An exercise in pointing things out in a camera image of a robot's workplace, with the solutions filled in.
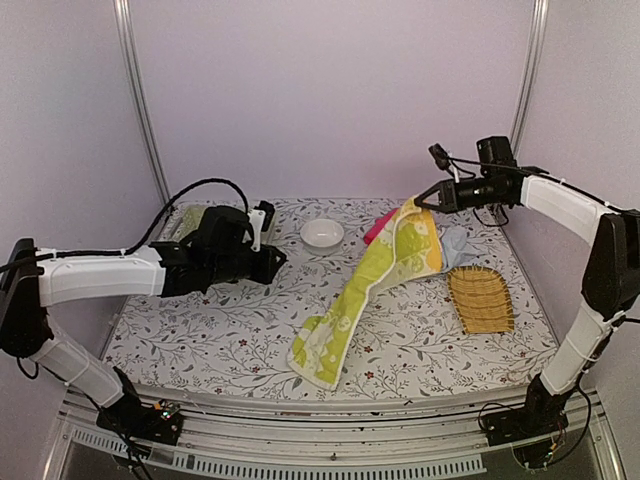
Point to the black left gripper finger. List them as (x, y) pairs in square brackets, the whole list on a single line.
[(264, 270), (269, 252)]

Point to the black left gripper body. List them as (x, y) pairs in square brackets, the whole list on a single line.
[(229, 268)]

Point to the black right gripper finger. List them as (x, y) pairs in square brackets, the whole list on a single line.
[(438, 206), (441, 191)]

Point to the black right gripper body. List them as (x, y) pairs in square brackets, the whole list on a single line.
[(475, 199)]

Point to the green crocodile pattern towel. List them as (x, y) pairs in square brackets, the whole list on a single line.
[(406, 248)]

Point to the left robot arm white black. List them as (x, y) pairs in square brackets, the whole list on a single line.
[(36, 280)]

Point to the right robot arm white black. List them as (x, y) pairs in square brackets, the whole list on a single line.
[(610, 282)]

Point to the green plastic basket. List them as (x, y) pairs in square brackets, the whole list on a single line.
[(183, 221)]

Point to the light blue towel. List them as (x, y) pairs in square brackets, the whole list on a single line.
[(455, 248)]

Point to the white ceramic bowl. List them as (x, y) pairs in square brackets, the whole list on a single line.
[(322, 236)]

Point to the pink towel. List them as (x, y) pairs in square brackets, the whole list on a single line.
[(377, 227)]

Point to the yellow woven bamboo tray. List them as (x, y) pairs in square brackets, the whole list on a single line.
[(481, 299)]

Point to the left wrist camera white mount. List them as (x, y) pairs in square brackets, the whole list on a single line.
[(262, 221)]

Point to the right aluminium frame post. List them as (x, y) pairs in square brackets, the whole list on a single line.
[(533, 57)]

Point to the aluminium frame post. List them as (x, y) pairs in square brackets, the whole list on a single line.
[(533, 57), (125, 31)]

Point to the aluminium front rail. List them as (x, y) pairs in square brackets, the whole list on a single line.
[(229, 437)]

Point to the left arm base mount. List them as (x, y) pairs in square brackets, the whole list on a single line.
[(161, 422)]

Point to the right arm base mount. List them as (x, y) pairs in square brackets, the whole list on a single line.
[(525, 425)]

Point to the left aluminium frame post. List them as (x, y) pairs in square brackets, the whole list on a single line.
[(125, 31)]

